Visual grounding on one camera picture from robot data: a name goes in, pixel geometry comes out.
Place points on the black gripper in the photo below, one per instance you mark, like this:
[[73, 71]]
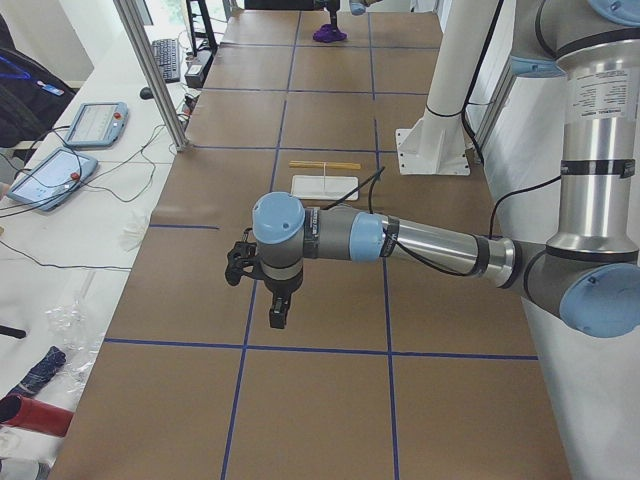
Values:
[[278, 288]]

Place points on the purple towel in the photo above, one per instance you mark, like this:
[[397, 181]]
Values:
[[329, 33]]

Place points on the white wooden towel rack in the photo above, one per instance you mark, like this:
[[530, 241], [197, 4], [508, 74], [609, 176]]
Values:
[[325, 186]]

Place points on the brown paper table cover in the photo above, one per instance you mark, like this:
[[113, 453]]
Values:
[[320, 260]]

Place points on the crumpled white tissue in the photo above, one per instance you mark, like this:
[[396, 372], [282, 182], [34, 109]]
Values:
[[134, 231]]

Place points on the clear plastic wrap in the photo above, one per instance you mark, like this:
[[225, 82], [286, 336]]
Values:
[[77, 337]]

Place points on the dark blue folded cloth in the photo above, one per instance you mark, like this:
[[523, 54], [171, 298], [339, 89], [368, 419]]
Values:
[[40, 374]]

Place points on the blue tape grid lines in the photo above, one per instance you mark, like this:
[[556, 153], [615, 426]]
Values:
[[390, 352]]

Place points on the black power adapter box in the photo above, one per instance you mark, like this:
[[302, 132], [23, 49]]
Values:
[[198, 68]]

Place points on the black computer mouse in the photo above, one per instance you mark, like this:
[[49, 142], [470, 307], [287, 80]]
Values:
[[146, 93]]

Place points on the far blue teach pendant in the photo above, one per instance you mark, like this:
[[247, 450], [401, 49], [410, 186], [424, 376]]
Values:
[[97, 125]]

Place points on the blue teach pendant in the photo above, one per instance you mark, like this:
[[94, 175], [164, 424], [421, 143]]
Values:
[[97, 125], [48, 185]]

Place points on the near blue teach pendant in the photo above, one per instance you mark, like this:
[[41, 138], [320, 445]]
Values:
[[48, 185]]

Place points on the red cylinder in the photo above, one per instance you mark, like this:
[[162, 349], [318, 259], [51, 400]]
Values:
[[36, 416]]

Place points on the black computer keyboard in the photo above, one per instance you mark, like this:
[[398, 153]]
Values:
[[166, 53]]

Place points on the person in dark jacket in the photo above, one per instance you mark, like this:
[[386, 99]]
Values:
[[32, 97]]

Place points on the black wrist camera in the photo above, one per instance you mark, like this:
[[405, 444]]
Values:
[[243, 261]]

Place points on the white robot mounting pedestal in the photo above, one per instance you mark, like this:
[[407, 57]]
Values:
[[435, 145]]

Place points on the aluminium frame post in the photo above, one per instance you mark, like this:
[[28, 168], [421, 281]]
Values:
[[134, 27]]

